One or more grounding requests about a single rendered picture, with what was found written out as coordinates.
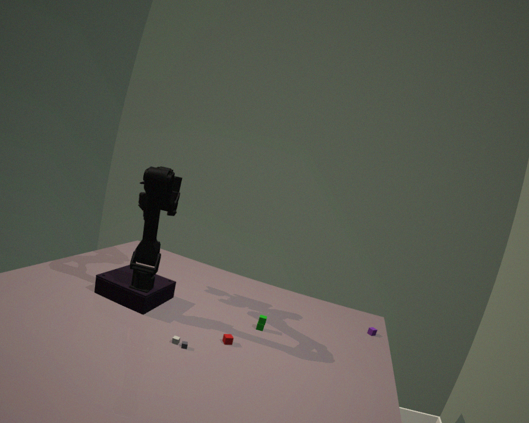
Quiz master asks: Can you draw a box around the red block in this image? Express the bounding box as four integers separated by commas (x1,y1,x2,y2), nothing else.
223,334,234,345

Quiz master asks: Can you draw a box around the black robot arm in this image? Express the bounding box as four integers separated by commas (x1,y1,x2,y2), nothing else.
129,166,182,293

